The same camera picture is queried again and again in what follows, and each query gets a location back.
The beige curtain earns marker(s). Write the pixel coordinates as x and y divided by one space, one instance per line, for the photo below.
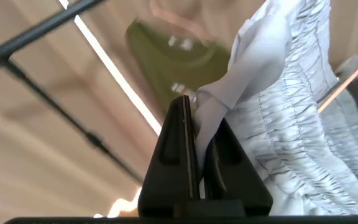
26 124

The green printed shirt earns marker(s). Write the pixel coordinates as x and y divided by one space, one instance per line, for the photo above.
166 68

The pale grey garment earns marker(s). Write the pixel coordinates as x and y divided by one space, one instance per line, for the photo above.
291 109

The pink clothes hanger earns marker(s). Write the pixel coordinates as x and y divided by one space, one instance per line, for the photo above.
346 82

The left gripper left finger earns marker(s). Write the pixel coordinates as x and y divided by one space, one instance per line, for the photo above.
172 174

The black clothes rack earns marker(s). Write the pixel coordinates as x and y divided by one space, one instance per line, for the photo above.
26 35

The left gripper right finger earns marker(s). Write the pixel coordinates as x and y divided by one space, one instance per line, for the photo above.
238 183

